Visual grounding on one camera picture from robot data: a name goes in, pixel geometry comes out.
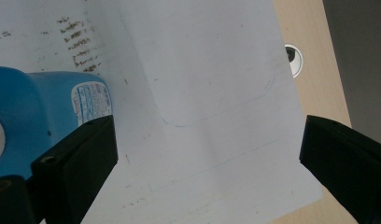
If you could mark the white paper sheet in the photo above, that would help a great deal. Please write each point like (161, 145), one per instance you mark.
(210, 93)

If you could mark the blue plastic bottle with label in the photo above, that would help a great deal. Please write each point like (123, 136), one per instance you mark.
(33, 112)

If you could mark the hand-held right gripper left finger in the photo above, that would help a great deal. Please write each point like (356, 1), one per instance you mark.
(76, 161)

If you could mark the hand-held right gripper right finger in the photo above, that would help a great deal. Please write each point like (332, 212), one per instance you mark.
(350, 155)

